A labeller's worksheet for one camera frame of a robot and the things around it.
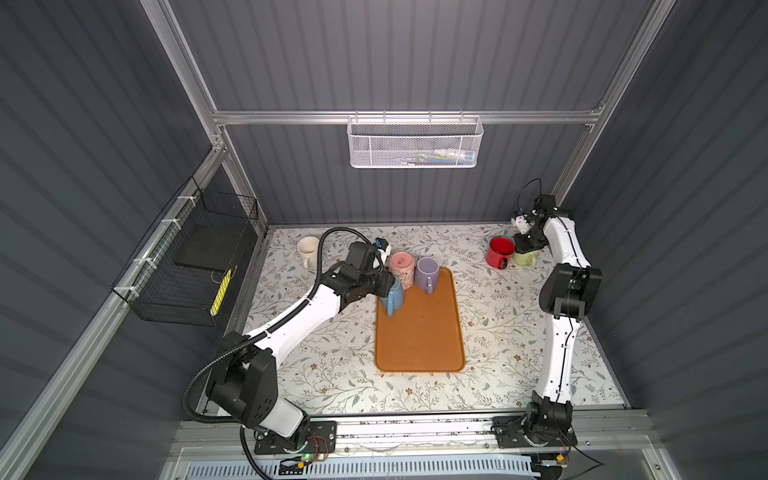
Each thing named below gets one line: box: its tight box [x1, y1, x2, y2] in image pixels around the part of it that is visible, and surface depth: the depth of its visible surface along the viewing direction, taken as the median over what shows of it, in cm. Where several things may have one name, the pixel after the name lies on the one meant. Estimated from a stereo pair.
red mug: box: [486, 237, 515, 269], surface depth 107 cm
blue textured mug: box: [381, 277, 405, 317], surface depth 93 cm
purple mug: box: [415, 256, 441, 295], surface depth 98 cm
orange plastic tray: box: [375, 267, 465, 373], surface depth 93 cm
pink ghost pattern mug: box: [389, 251, 415, 291], surface depth 97 cm
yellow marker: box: [210, 268, 232, 317], surface depth 69 cm
